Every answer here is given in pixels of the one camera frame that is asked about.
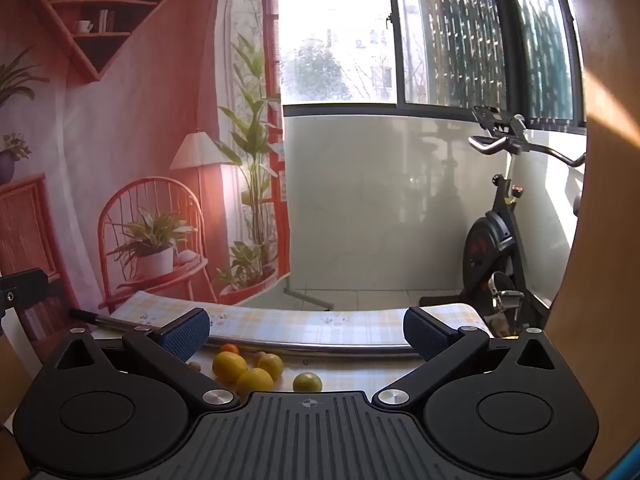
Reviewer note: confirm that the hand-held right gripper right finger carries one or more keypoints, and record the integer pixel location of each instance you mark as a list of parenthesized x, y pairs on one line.
[(425, 332)]

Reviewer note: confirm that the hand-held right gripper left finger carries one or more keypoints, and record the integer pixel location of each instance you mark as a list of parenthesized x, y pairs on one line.
[(187, 332)]

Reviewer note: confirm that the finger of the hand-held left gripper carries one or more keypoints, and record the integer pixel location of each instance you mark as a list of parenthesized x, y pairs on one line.
[(22, 290)]

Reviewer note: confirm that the yellow lemon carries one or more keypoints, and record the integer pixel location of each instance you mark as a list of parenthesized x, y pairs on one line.
[(271, 364), (229, 366), (255, 384)]

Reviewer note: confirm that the orange tangerine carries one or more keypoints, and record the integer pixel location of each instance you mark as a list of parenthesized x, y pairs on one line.
[(230, 347)]

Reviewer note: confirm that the black exercise bike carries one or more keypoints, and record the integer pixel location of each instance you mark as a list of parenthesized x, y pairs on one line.
[(487, 255)]

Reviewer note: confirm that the checked floral tablecloth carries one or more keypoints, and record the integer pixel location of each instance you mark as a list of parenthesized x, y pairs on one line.
[(325, 327)]

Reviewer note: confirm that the stainless steel pole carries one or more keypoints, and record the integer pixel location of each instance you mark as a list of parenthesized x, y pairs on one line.
[(325, 349)]

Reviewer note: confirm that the metal backdrop stand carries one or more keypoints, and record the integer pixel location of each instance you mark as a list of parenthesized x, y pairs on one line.
[(307, 298)]

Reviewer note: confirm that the green lattice screen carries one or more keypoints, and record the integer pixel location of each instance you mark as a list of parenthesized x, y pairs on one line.
[(460, 35)]

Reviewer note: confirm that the sliding glass window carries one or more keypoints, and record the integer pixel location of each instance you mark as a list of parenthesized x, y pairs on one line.
[(340, 35)]

